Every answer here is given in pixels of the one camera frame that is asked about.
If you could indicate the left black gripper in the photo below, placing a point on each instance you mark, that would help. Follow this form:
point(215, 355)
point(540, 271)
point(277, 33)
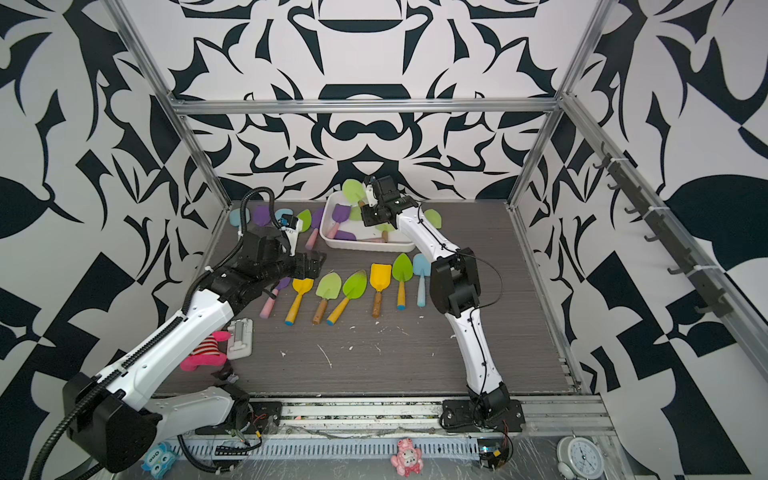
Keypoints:
point(314, 265)

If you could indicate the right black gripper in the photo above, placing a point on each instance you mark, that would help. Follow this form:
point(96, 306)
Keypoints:
point(367, 217)

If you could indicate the purple square shovel pink handle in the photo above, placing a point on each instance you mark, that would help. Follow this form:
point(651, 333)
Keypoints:
point(262, 216)

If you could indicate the yellow toy shovel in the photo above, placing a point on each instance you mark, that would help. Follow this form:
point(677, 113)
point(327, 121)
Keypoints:
point(301, 288)

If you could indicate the green shovel brown wooden handle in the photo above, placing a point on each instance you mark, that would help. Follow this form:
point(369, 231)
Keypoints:
point(434, 218)

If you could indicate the purple pointed shovel pink handle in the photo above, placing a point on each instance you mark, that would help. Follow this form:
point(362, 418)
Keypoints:
point(272, 296)

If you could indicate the teal square shovel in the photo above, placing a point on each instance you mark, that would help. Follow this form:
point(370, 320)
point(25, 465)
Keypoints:
point(235, 218)

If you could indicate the white plastic storage box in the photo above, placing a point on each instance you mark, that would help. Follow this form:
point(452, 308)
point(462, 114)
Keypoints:
point(398, 242)

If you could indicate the green shovel yellow blue-tipped handle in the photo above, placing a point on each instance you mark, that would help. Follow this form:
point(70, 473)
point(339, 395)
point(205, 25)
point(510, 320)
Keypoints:
point(402, 272)

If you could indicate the light blue pointed shovel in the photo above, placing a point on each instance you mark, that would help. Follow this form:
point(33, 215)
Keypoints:
point(422, 269)

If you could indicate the yellow shovel wooden handle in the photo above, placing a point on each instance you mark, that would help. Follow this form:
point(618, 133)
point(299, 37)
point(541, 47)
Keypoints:
point(380, 278)

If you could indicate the green pointed shovel yellow handle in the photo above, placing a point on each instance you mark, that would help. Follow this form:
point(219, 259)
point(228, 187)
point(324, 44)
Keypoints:
point(353, 288)

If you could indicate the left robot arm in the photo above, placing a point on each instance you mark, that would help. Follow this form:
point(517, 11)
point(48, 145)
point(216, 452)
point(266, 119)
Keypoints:
point(113, 415)

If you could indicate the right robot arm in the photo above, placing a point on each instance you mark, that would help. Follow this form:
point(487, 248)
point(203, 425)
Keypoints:
point(454, 287)

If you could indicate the white brush block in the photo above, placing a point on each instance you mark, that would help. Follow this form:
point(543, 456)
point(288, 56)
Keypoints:
point(240, 343)

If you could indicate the pink striped plush doll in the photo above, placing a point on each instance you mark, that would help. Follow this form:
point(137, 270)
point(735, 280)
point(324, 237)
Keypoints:
point(207, 353)

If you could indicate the blue owl toy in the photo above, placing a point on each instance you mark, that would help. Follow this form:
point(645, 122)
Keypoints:
point(159, 460)

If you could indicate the pink bear toy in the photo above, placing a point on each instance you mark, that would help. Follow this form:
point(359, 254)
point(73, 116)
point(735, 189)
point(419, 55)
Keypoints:
point(408, 459)

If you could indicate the small green circuit board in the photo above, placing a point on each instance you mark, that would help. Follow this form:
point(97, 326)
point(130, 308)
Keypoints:
point(494, 453)

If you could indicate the white alarm clock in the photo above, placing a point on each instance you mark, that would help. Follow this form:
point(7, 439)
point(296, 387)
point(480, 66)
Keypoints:
point(579, 458)

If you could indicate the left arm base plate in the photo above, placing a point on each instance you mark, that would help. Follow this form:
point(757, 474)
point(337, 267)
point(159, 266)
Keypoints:
point(257, 416)

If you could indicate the white slotted cable duct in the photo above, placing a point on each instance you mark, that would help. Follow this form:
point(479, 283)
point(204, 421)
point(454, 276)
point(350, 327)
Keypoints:
point(464, 449)

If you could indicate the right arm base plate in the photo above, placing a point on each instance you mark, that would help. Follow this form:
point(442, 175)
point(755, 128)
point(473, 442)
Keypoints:
point(464, 416)

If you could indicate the black wall hook rack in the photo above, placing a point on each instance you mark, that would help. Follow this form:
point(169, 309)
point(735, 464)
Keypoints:
point(669, 232)

